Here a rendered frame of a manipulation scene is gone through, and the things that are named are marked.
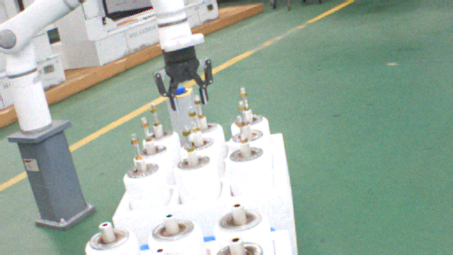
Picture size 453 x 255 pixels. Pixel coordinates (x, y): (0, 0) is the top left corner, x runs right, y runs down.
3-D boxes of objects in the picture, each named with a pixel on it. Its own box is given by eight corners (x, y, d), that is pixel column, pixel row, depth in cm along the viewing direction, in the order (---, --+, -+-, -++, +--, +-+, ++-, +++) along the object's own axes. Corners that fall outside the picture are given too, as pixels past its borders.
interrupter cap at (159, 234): (149, 245, 96) (148, 242, 96) (156, 225, 104) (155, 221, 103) (192, 240, 96) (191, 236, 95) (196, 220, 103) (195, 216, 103)
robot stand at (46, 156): (34, 225, 175) (5, 136, 166) (67, 204, 186) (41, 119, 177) (65, 231, 167) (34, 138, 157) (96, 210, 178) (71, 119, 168)
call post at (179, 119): (188, 198, 173) (165, 99, 164) (191, 189, 180) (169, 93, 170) (211, 195, 172) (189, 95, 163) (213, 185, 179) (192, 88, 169)
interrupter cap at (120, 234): (85, 253, 98) (84, 250, 97) (95, 233, 105) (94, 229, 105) (126, 249, 97) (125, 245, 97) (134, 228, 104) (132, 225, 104)
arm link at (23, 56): (-2, 22, 162) (13, 78, 167) (-12, 27, 153) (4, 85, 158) (27, 15, 162) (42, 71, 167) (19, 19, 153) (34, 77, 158)
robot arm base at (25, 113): (18, 134, 166) (2, 79, 161) (40, 123, 173) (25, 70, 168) (36, 135, 161) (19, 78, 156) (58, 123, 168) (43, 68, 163)
